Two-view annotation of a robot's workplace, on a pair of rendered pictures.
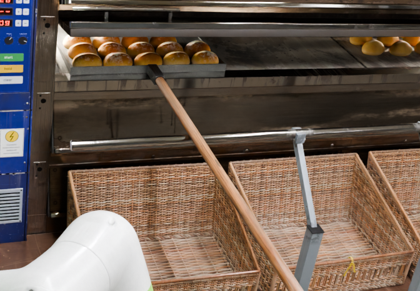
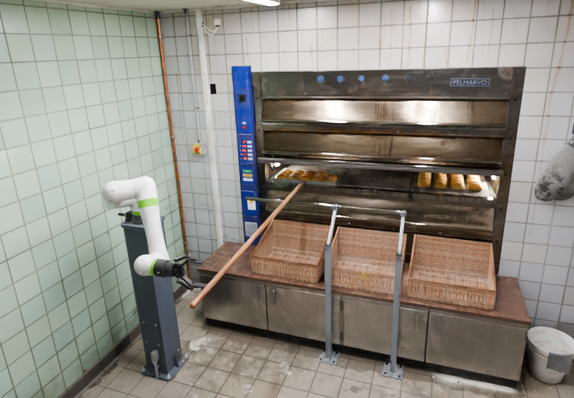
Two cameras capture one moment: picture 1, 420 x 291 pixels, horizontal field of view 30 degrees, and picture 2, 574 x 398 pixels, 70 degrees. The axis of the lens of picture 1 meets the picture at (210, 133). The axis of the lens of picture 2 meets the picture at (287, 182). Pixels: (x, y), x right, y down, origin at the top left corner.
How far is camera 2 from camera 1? 2.03 m
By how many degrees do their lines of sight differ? 43
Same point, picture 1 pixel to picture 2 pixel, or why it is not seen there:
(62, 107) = (271, 193)
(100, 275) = (129, 186)
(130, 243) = (145, 183)
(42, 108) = (262, 192)
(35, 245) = not seen: hidden behind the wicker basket
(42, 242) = not seen: hidden behind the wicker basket
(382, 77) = (414, 195)
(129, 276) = (142, 191)
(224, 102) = (336, 199)
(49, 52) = (262, 171)
